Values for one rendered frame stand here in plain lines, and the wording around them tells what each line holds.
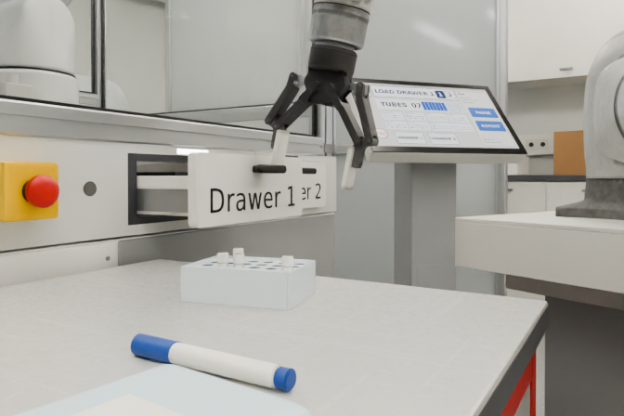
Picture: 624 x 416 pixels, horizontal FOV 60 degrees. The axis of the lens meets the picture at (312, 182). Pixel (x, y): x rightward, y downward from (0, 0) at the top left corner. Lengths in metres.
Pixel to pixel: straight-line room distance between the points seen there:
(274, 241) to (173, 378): 0.95
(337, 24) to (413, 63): 1.73
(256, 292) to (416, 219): 1.17
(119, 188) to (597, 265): 0.67
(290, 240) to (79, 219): 0.56
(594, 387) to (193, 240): 0.67
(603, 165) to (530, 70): 3.21
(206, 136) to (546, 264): 0.62
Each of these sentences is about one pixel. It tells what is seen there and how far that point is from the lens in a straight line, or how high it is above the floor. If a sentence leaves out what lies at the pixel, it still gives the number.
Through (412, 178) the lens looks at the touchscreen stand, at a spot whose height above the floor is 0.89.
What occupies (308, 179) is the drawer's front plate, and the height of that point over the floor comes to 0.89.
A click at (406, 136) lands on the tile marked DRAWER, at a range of 1.58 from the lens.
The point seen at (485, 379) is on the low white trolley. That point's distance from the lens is 0.39.
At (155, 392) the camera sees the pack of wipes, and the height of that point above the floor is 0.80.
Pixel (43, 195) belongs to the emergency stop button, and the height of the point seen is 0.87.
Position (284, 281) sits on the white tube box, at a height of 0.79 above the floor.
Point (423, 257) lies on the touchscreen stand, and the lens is 1.71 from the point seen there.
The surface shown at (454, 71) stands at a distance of 2.48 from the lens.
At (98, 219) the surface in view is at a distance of 0.86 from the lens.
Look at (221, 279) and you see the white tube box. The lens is 0.58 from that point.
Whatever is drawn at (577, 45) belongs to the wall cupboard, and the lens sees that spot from 4.06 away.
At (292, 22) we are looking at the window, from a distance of 1.34.
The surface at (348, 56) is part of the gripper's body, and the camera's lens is 0.85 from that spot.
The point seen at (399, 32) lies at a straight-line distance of 2.62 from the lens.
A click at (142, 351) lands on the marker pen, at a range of 0.43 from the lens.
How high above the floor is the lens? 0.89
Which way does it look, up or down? 1 degrees down
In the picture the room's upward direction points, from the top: straight up
